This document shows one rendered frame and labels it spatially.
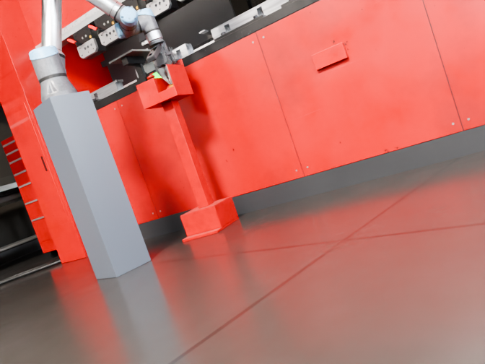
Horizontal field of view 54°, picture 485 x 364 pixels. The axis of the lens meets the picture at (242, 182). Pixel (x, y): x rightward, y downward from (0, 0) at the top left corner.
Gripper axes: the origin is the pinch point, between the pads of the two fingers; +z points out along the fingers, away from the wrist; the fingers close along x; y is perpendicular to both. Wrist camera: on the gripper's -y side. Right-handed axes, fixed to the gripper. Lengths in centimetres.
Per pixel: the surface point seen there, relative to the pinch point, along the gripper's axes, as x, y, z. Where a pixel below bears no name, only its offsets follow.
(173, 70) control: -4.9, -1.4, -4.0
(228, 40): -27.3, 21.4, -9.3
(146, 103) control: 12.5, -6.4, 5.5
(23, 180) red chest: 191, 67, 15
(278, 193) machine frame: -26, 15, 70
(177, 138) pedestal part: 5.7, -3.1, 26.2
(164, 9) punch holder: 8, 38, -40
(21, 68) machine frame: 114, 33, -49
